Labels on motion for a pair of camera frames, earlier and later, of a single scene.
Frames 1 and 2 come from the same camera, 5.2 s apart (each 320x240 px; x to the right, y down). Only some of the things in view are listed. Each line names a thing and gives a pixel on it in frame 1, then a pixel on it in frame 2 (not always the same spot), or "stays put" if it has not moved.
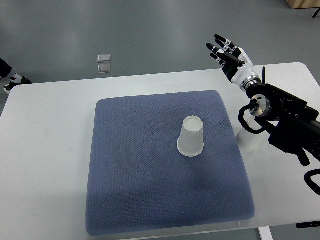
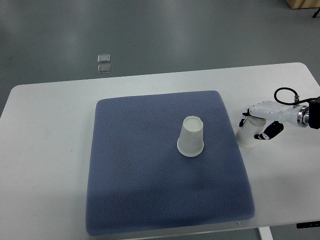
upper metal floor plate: [103, 58] stays put
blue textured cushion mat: [140, 182] stays put
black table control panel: [308, 224] stays put
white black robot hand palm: [236, 73] -> [272, 110]
